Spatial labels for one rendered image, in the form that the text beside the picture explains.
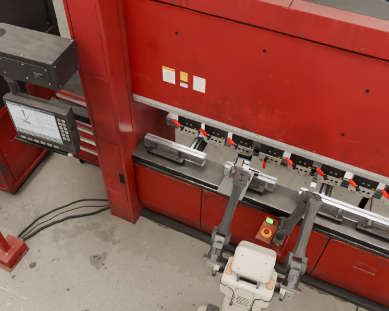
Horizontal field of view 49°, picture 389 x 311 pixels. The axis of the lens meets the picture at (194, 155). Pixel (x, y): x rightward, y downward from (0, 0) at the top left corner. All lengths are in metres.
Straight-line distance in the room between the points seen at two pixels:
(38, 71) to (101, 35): 0.40
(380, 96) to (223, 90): 0.88
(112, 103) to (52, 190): 1.72
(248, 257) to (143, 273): 1.63
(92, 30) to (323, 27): 1.25
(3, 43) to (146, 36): 0.80
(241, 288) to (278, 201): 0.94
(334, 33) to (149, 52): 1.12
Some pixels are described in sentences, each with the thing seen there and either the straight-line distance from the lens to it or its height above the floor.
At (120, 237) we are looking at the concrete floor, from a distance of 3.91.
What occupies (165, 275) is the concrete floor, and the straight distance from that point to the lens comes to 3.71.
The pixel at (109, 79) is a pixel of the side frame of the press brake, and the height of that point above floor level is 1.67.
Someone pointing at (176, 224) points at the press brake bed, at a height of 0.05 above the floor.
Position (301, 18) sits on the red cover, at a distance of 2.19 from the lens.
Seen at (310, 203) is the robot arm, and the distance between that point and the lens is 2.39.
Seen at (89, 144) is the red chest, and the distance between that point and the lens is 4.08.
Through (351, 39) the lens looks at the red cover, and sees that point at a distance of 2.19.
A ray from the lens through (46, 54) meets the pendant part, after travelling 2.52.
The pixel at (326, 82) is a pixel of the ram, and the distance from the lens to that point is 2.37.
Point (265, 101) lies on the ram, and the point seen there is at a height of 1.69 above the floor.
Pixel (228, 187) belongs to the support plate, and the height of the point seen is 1.00.
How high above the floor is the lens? 3.34
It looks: 49 degrees down
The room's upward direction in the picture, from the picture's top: 2 degrees clockwise
